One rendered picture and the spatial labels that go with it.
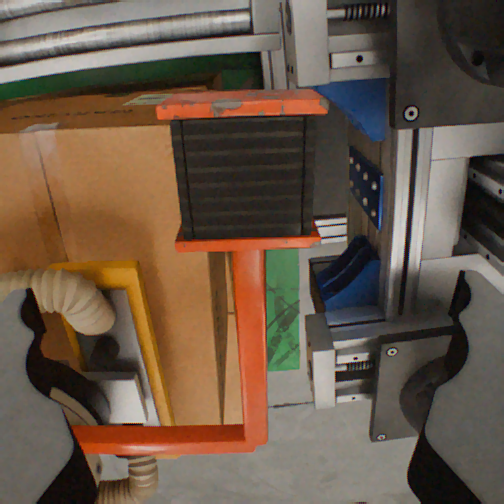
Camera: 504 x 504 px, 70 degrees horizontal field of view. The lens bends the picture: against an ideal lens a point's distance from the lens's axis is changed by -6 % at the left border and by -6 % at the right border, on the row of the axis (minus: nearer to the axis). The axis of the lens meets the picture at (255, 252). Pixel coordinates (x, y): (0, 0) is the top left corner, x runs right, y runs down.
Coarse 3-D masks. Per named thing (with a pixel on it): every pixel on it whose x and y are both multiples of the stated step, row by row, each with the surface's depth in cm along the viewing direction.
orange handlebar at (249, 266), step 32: (256, 256) 24; (256, 288) 25; (256, 320) 27; (256, 352) 28; (256, 384) 30; (256, 416) 32; (96, 448) 34; (128, 448) 34; (160, 448) 34; (192, 448) 34; (224, 448) 34
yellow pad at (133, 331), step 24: (72, 264) 39; (96, 264) 39; (120, 264) 39; (120, 288) 39; (144, 288) 41; (120, 312) 40; (144, 312) 41; (72, 336) 43; (96, 336) 42; (120, 336) 42; (144, 336) 43; (96, 360) 40; (120, 360) 44; (144, 360) 45; (144, 384) 46; (168, 408) 49; (120, 456) 54; (168, 456) 54
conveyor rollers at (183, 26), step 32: (0, 0) 68; (32, 0) 68; (64, 0) 69; (96, 0) 70; (64, 32) 72; (96, 32) 72; (128, 32) 72; (160, 32) 72; (192, 32) 73; (224, 32) 74; (0, 64) 74
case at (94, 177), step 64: (0, 128) 46; (64, 128) 44; (128, 128) 44; (0, 192) 47; (64, 192) 47; (128, 192) 48; (0, 256) 51; (64, 256) 52; (128, 256) 52; (192, 256) 52; (192, 320) 58; (192, 384) 65
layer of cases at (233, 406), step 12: (132, 84) 108; (144, 84) 102; (156, 84) 97; (168, 84) 93; (180, 84) 89; (192, 84) 86; (204, 84) 83; (216, 84) 102; (36, 96) 113; (48, 96) 105; (60, 96) 98; (0, 108) 89; (228, 252) 102; (228, 264) 100; (228, 276) 101; (228, 288) 103; (228, 300) 105; (228, 312) 108; (228, 324) 109; (228, 336) 112; (228, 348) 114; (228, 360) 116; (228, 372) 119; (228, 384) 121; (228, 396) 124; (240, 396) 124; (228, 408) 127; (240, 408) 127; (228, 420) 130; (240, 420) 131
